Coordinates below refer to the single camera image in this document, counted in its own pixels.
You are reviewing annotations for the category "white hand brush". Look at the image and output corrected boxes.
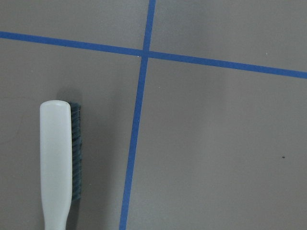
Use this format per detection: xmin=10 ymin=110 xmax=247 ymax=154
xmin=40 ymin=100 xmax=82 ymax=230

